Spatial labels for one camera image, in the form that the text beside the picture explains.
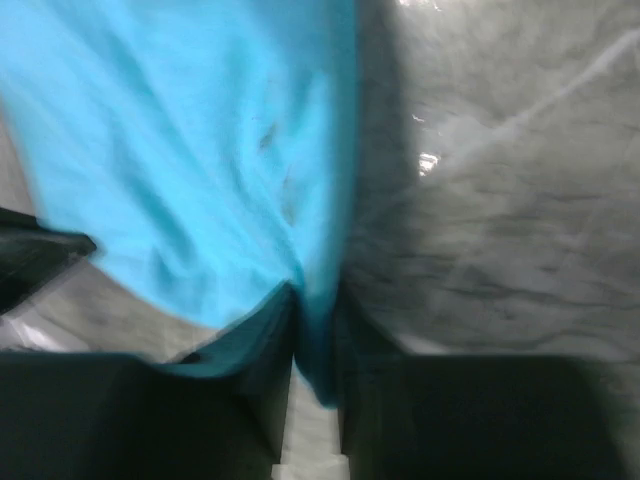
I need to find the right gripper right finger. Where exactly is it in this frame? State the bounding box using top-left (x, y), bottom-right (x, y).
top-left (333, 287), bottom-right (639, 479)

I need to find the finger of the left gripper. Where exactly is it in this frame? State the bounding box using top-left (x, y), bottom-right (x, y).
top-left (1, 208), bottom-right (97, 315)

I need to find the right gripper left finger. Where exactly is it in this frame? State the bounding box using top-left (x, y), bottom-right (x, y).
top-left (0, 282), bottom-right (296, 480)

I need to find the turquoise polo shirt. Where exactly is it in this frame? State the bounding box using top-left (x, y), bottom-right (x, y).
top-left (1, 1), bottom-right (357, 406)

